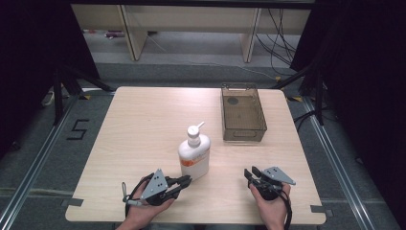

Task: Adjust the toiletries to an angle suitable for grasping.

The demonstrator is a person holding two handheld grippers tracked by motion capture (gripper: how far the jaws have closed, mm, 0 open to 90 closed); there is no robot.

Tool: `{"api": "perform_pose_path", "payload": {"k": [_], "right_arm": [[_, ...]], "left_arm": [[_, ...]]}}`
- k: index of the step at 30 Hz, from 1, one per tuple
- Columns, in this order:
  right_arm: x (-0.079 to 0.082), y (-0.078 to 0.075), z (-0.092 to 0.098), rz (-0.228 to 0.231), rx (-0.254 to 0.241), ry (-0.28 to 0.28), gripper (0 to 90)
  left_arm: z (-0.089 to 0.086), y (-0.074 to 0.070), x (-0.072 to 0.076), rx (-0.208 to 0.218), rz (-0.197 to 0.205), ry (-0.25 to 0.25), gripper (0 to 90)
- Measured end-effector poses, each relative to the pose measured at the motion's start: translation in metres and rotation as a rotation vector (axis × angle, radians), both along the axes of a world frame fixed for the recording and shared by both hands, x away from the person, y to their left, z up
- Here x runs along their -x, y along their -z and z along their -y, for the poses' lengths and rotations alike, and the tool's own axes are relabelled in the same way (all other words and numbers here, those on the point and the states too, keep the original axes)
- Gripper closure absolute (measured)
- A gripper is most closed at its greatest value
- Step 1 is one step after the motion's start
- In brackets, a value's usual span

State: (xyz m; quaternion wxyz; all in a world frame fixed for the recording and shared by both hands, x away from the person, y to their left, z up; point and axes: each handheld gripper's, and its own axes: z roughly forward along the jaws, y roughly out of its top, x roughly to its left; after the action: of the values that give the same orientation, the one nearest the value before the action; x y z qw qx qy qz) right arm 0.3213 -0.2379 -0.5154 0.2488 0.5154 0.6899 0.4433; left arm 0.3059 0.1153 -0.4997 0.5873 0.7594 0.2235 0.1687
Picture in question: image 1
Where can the white pump bottle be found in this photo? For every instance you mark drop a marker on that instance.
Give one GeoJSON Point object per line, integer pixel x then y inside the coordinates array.
{"type": "Point", "coordinates": [194, 153]}

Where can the metal floor rail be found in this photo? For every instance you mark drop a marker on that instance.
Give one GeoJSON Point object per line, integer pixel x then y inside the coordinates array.
{"type": "Point", "coordinates": [335, 166]}
{"type": "Point", "coordinates": [35, 166]}

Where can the yellow black tape piece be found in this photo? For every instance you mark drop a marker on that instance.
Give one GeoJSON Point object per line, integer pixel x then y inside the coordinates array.
{"type": "Point", "coordinates": [85, 96]}
{"type": "Point", "coordinates": [295, 98]}

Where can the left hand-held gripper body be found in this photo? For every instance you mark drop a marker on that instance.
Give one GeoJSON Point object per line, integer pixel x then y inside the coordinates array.
{"type": "Point", "coordinates": [154, 187]}

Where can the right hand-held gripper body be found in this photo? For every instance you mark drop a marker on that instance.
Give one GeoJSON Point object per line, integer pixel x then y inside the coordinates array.
{"type": "Point", "coordinates": [271, 185]}

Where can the clear brown plastic bin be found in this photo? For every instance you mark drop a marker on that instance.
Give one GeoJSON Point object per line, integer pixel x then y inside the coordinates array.
{"type": "Point", "coordinates": [243, 115]}

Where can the grey tape strip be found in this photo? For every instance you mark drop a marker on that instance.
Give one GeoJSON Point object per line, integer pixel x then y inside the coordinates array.
{"type": "Point", "coordinates": [72, 202]}
{"type": "Point", "coordinates": [321, 210]}

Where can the black curtain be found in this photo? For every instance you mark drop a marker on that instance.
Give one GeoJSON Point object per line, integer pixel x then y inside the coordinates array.
{"type": "Point", "coordinates": [32, 64]}
{"type": "Point", "coordinates": [367, 80]}

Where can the beige desk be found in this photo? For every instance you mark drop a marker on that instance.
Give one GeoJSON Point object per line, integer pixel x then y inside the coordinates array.
{"type": "Point", "coordinates": [191, 19]}

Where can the person's left hand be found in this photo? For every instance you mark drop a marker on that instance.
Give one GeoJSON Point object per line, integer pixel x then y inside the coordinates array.
{"type": "Point", "coordinates": [145, 209]}

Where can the person's right hand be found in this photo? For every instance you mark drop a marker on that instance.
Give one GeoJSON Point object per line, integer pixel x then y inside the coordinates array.
{"type": "Point", "coordinates": [271, 207]}

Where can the black metal stand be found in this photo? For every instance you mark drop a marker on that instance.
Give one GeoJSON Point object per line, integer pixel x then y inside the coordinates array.
{"type": "Point", "coordinates": [58, 96]}
{"type": "Point", "coordinates": [318, 96]}

